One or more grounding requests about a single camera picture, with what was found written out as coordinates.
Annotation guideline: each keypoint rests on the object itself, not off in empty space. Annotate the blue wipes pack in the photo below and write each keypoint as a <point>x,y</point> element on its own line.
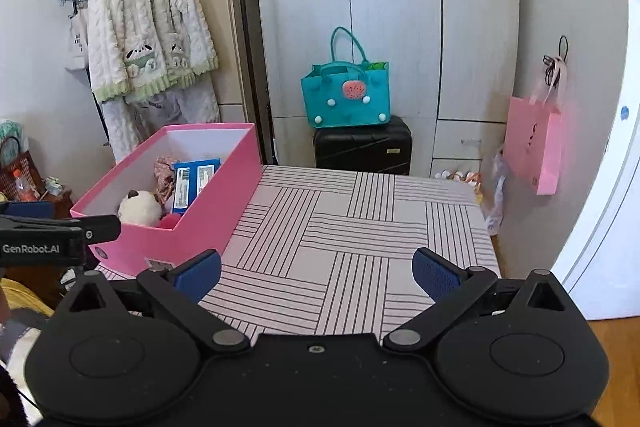
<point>181,205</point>

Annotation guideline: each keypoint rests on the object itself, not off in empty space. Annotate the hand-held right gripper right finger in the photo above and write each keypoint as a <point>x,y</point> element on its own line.
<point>435,274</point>

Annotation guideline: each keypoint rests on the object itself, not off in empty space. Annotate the red strawberry plush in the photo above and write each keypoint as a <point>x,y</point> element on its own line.
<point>170,220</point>

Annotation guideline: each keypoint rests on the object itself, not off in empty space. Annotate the white fleece pants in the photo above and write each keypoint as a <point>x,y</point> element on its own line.
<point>195,107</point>

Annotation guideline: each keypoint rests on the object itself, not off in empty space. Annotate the dark door frame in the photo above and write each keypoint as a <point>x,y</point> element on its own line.
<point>250,32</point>

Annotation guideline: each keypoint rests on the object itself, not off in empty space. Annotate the white green fleece jacket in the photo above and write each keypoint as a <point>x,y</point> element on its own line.
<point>150,7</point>

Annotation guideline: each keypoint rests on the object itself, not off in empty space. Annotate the pink paper bag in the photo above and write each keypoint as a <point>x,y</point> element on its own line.
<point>532,142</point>

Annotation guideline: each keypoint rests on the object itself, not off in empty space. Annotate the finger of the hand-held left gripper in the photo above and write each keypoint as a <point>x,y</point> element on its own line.
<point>30,210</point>
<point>102,228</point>

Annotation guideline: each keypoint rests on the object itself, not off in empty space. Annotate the red mesh basket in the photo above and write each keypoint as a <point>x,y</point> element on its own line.
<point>10,177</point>

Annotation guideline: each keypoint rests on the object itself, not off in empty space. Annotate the pink storage box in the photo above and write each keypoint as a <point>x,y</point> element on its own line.
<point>220,207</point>

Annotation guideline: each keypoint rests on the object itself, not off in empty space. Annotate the black clothes rack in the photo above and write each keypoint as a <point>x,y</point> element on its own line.
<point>104,122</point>

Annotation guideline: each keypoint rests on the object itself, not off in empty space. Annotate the striped pink tablecloth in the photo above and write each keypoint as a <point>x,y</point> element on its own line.
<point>350,227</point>

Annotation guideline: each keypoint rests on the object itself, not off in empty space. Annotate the white green plastic bag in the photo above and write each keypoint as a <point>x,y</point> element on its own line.
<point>9,129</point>

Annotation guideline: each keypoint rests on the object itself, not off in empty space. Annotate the white canvas tote bag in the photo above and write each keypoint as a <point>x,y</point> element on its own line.
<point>76,42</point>

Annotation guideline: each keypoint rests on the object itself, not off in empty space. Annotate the teal felt tote bag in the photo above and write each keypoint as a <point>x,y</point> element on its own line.
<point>325,92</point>

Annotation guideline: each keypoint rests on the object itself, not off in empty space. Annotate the black suitcase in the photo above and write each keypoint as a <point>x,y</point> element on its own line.
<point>360,147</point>

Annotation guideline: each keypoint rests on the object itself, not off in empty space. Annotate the red capped plastic bottle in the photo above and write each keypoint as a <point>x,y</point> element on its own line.
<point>24,189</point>

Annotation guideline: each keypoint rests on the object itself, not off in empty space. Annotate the white brown plush toy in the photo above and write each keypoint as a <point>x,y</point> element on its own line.
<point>140,209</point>

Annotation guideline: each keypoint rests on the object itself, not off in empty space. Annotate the yellow grey printed bedding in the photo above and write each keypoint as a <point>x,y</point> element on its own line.
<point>20,297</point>

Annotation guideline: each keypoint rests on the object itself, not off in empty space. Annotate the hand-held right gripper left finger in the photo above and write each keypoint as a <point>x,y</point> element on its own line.
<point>200,274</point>

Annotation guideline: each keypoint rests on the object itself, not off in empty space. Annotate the pink crochet fabric item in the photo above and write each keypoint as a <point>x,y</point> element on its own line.
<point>162,172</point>

